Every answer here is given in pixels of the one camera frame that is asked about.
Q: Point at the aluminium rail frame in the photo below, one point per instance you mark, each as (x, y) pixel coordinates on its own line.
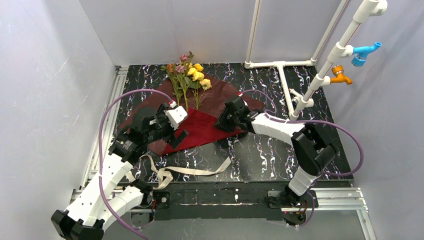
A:
(126, 180)

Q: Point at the white PVC pipe frame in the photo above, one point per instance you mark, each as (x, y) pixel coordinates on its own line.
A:
(296, 102)

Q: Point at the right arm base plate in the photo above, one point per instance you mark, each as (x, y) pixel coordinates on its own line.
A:
(297, 210)

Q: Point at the beige ribbon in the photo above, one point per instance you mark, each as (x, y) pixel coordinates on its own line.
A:
(165, 176)

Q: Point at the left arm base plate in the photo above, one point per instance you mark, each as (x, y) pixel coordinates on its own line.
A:
(156, 200)

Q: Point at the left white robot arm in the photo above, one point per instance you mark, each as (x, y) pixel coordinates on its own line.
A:
(91, 213)

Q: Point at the blue plastic faucet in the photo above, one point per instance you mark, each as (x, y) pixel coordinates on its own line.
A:
(361, 53)

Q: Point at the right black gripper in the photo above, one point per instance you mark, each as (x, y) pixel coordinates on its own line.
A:
(226, 119)

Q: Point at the red wrapping paper sheet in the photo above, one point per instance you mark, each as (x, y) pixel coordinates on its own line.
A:
(200, 122)

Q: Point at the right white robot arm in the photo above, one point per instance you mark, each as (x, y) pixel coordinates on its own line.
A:
(313, 148)

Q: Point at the pink fake flower bunch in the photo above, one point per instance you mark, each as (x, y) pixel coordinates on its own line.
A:
(179, 78)

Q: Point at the yellow fake flower bunch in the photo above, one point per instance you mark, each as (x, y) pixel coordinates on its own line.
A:
(198, 83)

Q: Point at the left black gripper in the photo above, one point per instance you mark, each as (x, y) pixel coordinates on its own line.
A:
(171, 133)

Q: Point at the orange plastic faucet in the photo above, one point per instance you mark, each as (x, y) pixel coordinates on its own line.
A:
(339, 76)

